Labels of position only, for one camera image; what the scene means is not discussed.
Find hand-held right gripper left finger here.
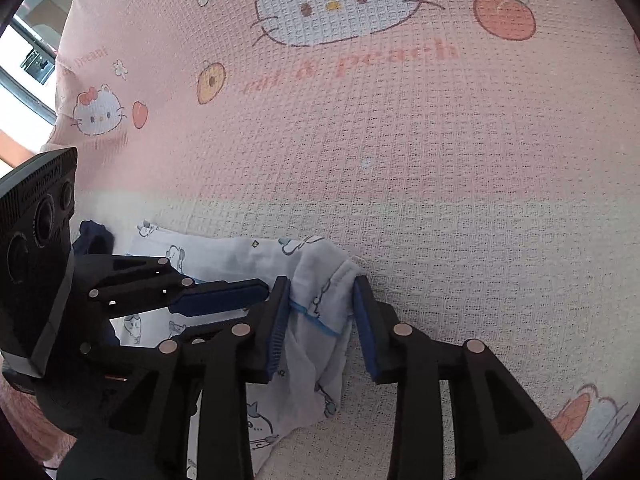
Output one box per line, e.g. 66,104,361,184
56,275,292,480

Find window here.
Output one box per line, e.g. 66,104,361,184
0,0,88,171

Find white cartoon print pajama pants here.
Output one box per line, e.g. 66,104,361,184
107,220,362,480

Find navy garment with white stripes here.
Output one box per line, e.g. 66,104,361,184
72,220,121,348

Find pink cream cat print blanket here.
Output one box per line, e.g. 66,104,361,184
0,0,640,480

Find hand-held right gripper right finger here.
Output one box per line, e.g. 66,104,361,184
352,276,583,480

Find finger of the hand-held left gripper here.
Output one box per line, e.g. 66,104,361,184
80,316,249,367
87,257,271,318

